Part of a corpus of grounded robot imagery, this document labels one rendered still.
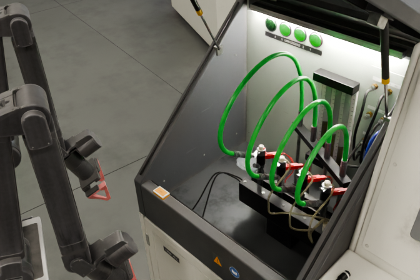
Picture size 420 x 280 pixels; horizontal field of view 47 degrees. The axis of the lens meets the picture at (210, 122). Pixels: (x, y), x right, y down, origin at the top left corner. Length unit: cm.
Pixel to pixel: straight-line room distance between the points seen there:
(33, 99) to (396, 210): 90
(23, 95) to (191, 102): 86
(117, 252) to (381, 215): 67
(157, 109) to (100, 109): 45
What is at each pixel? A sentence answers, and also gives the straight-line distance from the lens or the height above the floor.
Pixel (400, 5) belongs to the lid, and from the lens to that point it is 100.
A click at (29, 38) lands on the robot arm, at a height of 157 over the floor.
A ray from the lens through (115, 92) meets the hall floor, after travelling 402.
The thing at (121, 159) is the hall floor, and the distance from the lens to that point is 329.
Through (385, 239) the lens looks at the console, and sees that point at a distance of 136.
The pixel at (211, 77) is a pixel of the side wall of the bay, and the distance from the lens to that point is 167.
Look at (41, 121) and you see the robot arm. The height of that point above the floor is 160.
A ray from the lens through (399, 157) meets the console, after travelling 125.
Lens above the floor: 205
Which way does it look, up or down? 35 degrees down
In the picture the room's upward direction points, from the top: 3 degrees counter-clockwise
